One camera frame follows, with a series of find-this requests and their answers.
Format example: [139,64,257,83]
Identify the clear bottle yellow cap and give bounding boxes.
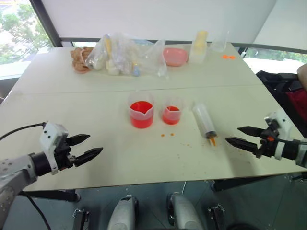
[188,30,209,64]

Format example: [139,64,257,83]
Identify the black chair with red cloth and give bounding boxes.
[255,70,307,139]

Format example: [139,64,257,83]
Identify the empty clear cup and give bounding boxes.
[210,30,230,52]

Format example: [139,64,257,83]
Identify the clear syringe orange tip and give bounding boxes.
[191,102,218,147]

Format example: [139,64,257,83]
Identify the large beaker with red liquid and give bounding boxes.
[127,92,155,129]

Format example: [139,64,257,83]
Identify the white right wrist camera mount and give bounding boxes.
[263,109,294,161]

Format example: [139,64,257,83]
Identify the black metal floor bracket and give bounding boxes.
[207,204,226,230]
[72,208,90,230]

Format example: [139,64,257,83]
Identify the empty clear plastic bag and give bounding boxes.
[140,39,169,79]

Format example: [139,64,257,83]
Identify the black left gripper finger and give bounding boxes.
[74,147,104,167]
[67,134,91,146]

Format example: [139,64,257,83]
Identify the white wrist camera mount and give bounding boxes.
[39,121,69,175]
[263,109,294,161]

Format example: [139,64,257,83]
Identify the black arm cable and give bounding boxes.
[273,136,307,145]
[0,122,47,142]

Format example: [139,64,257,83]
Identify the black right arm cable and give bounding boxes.
[273,136,307,145]

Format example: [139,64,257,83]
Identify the small beaker with red liquid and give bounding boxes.
[162,96,185,126]

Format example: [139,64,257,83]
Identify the brown beaded object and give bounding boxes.
[70,46,95,74]

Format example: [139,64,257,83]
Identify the grey rounded robot leg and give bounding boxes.
[106,194,139,230]
[166,192,205,230]

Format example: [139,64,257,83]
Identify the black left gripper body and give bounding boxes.
[54,135,77,171]

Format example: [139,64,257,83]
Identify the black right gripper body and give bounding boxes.
[255,118,281,159]

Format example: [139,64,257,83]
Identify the clear plastic bag with bottles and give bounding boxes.
[85,33,143,78]

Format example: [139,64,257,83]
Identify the black table leg bar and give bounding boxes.
[210,171,307,192]
[18,189,82,203]

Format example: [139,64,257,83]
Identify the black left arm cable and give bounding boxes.
[0,122,47,142]

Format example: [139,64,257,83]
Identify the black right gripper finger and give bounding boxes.
[224,137,261,154]
[237,126,265,138]

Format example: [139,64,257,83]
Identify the pink plastic box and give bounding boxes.
[163,47,189,68]

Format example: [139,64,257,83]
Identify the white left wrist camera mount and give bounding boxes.
[39,121,69,175]

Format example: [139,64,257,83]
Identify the white bottle in bag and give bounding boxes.
[87,55,106,71]

